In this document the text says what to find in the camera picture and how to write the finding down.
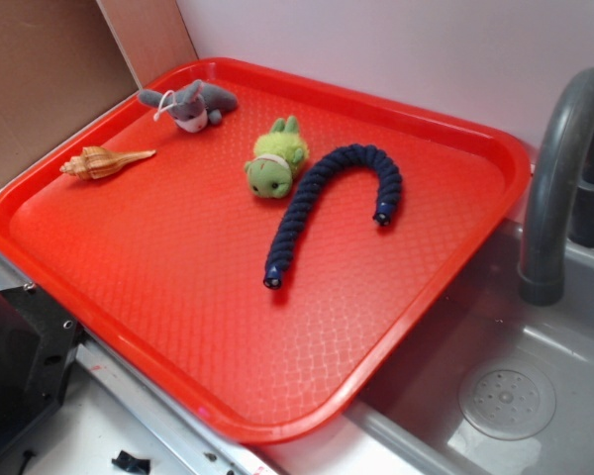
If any navy blue braided rope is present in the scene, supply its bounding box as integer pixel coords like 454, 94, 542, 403
262, 142, 404, 291

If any tan striped conch shell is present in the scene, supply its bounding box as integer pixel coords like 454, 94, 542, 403
59, 146, 156, 181

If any black tape scrap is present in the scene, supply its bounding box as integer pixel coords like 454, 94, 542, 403
111, 450, 151, 475

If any black metal bracket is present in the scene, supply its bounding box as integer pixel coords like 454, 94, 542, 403
0, 287, 80, 460

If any grey plush bunny toy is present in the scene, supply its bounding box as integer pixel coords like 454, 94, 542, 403
138, 79, 239, 134

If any brown cardboard panel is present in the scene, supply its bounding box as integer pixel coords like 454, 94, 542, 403
0, 1, 197, 189

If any grey plastic sink basin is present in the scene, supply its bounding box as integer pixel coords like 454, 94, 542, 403
272, 145, 594, 475

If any grey plastic faucet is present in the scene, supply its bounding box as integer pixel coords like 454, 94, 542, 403
518, 67, 594, 306

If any green plush animal toy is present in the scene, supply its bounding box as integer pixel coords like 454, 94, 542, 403
245, 115, 310, 199

